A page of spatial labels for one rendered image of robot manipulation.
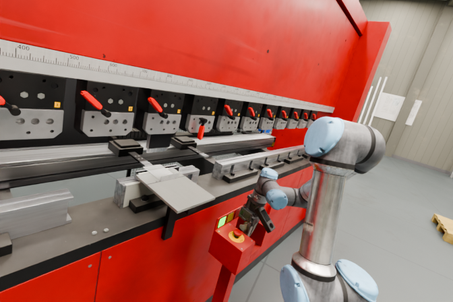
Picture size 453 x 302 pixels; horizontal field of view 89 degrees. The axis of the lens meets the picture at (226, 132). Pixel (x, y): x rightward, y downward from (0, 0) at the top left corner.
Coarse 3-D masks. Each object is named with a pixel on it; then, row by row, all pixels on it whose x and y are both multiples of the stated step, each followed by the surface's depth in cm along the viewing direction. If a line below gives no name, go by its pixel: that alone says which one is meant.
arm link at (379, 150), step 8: (376, 136) 62; (376, 144) 61; (384, 144) 63; (376, 152) 62; (384, 152) 64; (368, 160) 63; (376, 160) 64; (360, 168) 69; (368, 168) 68; (352, 176) 74; (304, 184) 92; (296, 192) 94; (304, 192) 90; (296, 200) 93; (304, 200) 92
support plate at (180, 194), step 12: (144, 180) 87; (156, 180) 89; (168, 180) 91; (180, 180) 94; (156, 192) 81; (168, 192) 83; (180, 192) 85; (192, 192) 87; (204, 192) 89; (168, 204) 77; (180, 204) 77; (192, 204) 79
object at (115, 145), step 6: (114, 144) 106; (120, 144) 105; (126, 144) 107; (132, 144) 108; (138, 144) 110; (114, 150) 106; (120, 150) 103; (126, 150) 105; (132, 150) 108; (138, 150) 110; (120, 156) 104; (132, 156) 104; (138, 156) 104; (144, 162) 100
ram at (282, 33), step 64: (0, 0) 47; (64, 0) 55; (128, 0) 65; (192, 0) 80; (256, 0) 104; (320, 0) 148; (0, 64) 50; (128, 64) 71; (192, 64) 89; (256, 64) 120; (320, 64) 183
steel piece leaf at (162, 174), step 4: (160, 168) 99; (164, 168) 100; (152, 172) 94; (156, 172) 95; (160, 172) 96; (164, 172) 97; (168, 172) 98; (156, 176) 92; (160, 176) 93; (164, 176) 90; (168, 176) 91; (172, 176) 93; (176, 176) 95; (160, 180) 89; (164, 180) 90
